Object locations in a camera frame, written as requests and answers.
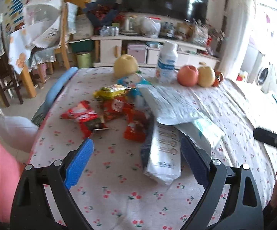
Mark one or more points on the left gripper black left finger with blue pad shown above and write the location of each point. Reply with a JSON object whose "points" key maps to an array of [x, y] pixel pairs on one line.
{"points": [[30, 208]]}

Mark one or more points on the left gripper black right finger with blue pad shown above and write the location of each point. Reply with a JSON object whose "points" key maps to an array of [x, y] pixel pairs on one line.
{"points": [[242, 208]]}

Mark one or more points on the red snack wrapper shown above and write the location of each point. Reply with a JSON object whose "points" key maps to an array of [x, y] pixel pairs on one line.
{"points": [[89, 121]]}

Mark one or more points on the large white plastic mailer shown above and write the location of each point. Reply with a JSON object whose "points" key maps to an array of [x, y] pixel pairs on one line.
{"points": [[168, 106]]}

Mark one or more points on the red candy wrapper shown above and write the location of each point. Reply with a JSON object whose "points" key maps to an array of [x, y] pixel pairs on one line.
{"points": [[137, 121]]}

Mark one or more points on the yellow green snack bag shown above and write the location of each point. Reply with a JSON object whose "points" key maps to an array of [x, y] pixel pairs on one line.
{"points": [[110, 92]]}

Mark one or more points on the blue cartoon snack bag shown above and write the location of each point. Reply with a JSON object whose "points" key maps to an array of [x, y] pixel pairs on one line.
{"points": [[132, 81]]}

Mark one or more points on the pink plastic trash bucket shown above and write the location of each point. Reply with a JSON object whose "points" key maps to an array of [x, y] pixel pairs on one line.
{"points": [[10, 173]]}

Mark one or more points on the floral cherry tablecloth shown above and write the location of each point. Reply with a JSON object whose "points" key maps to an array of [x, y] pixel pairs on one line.
{"points": [[113, 192]]}

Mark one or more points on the white grey cushion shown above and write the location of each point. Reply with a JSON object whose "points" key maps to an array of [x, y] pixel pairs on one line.
{"points": [[18, 132]]}

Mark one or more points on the washing machine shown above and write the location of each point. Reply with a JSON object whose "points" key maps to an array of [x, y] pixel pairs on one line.
{"points": [[261, 73]]}

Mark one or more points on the small red persimmon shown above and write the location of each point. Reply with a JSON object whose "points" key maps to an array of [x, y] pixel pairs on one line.
{"points": [[218, 79]]}

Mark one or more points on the yellow apple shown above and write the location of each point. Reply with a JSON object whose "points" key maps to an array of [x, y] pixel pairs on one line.
{"points": [[206, 76]]}

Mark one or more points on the blue cushion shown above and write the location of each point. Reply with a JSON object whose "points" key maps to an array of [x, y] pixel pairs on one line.
{"points": [[57, 88]]}

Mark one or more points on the red apple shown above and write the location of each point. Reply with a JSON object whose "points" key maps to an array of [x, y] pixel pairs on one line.
{"points": [[187, 76]]}

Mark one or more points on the white blue milk bottle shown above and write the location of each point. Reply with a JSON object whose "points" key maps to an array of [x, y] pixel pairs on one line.
{"points": [[166, 63]]}

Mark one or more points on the green waste bin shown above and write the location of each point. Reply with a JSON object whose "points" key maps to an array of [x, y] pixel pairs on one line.
{"points": [[84, 60]]}

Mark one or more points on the wooden dining table with cloth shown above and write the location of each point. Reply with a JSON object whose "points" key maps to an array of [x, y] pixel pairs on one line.
{"points": [[26, 59]]}

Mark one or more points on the wooden dining chair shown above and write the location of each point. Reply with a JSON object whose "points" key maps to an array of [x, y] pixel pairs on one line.
{"points": [[67, 28]]}

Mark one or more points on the yellow pear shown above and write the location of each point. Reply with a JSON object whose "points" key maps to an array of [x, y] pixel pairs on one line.
{"points": [[125, 65]]}

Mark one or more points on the white tv cabinet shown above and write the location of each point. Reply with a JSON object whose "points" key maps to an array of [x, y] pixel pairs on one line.
{"points": [[109, 48]]}

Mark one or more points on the pink storage box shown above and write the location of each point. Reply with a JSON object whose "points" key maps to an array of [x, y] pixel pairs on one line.
{"points": [[138, 51]]}

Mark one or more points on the clear plastic bag on cabinet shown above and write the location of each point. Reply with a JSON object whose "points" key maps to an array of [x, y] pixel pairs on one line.
{"points": [[150, 27]]}

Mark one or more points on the white mesh food cover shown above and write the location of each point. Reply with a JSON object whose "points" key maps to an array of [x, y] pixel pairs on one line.
{"points": [[42, 22]]}

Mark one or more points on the electric kettle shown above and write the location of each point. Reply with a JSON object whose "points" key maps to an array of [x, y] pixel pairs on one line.
{"points": [[131, 25]]}

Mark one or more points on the dark red flower bouquet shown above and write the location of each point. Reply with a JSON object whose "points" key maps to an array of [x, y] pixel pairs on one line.
{"points": [[101, 12]]}

